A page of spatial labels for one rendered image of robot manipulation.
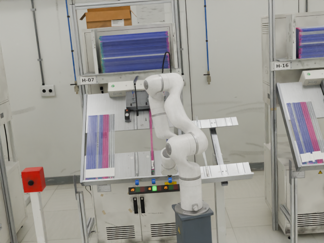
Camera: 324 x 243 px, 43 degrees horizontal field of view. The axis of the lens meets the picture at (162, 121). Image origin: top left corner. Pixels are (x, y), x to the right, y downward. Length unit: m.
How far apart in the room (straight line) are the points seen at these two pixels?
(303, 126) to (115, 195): 1.46
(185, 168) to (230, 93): 2.59
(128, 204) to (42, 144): 1.99
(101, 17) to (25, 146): 2.12
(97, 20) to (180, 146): 1.63
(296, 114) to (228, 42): 1.75
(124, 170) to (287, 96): 1.32
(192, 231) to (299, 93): 1.45
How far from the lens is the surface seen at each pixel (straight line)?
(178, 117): 2.22
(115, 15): 3.44
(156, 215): 3.24
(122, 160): 2.87
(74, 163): 4.92
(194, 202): 2.26
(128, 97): 3.04
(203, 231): 2.32
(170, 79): 2.32
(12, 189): 3.80
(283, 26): 3.39
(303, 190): 3.33
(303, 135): 3.04
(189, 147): 2.15
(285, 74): 3.42
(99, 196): 3.21
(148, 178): 2.79
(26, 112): 4.91
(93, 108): 3.11
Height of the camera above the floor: 1.67
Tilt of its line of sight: 12 degrees down
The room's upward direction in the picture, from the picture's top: 4 degrees counter-clockwise
